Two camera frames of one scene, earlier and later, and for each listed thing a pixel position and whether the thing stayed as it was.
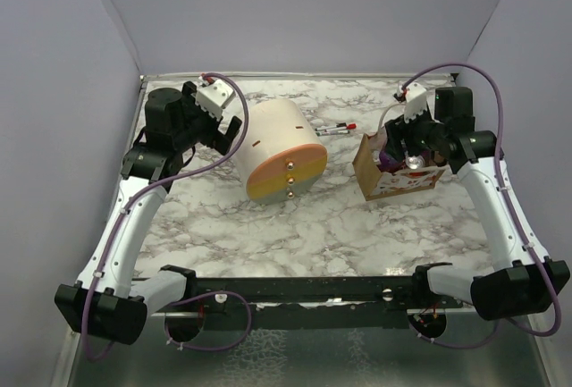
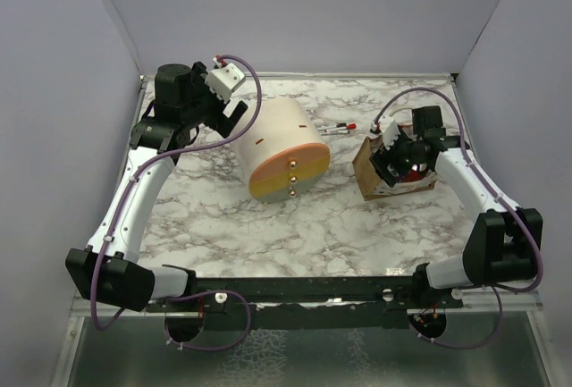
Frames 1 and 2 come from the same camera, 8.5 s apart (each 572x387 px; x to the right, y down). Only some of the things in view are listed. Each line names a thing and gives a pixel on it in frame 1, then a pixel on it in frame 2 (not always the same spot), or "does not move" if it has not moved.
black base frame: (302, 303) does not move
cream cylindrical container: (281, 156) does not move
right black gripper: (398, 130) -> (382, 158)
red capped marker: (339, 126) does not move
